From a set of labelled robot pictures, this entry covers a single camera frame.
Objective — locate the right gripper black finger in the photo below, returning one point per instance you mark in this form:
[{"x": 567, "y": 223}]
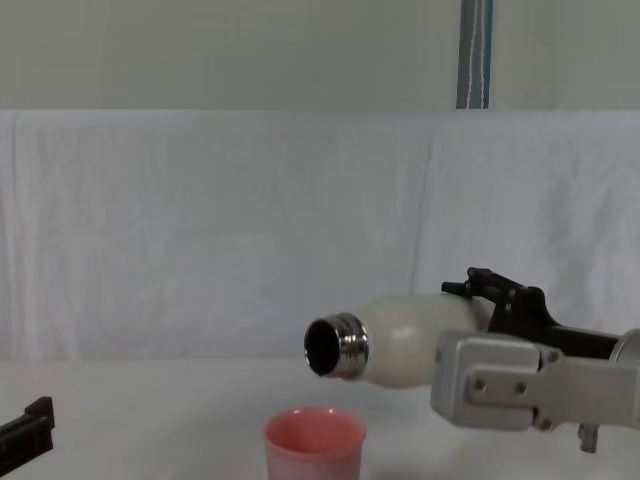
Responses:
[{"x": 487, "y": 285}]

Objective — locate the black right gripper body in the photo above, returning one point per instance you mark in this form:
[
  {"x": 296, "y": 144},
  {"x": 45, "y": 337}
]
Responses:
[{"x": 527, "y": 315}]

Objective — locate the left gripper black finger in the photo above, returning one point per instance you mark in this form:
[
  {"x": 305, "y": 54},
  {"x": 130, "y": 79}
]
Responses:
[{"x": 40, "y": 425}]

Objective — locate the cream vacuum bottle steel neck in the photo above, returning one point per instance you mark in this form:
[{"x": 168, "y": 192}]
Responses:
[{"x": 405, "y": 340}]

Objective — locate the white table cloth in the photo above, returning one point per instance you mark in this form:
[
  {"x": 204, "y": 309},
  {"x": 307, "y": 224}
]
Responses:
[{"x": 165, "y": 425}]

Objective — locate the pink cup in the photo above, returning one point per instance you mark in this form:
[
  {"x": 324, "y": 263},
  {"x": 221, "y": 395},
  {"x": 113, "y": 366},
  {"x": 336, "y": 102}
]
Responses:
[{"x": 312, "y": 450}]

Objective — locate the white backdrop cloth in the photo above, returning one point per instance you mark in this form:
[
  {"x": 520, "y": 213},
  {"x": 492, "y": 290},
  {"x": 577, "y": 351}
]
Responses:
[{"x": 225, "y": 235}]

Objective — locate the grey striped post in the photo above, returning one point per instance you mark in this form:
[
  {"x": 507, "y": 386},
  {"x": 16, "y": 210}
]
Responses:
[{"x": 474, "y": 55}]

